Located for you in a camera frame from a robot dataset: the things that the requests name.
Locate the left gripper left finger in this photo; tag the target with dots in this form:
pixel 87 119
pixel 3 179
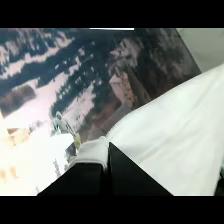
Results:
pixel 80 181

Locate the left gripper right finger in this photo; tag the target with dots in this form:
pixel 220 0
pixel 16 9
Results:
pixel 131 176

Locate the pale green shirt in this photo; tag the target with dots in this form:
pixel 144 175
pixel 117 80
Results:
pixel 173 140

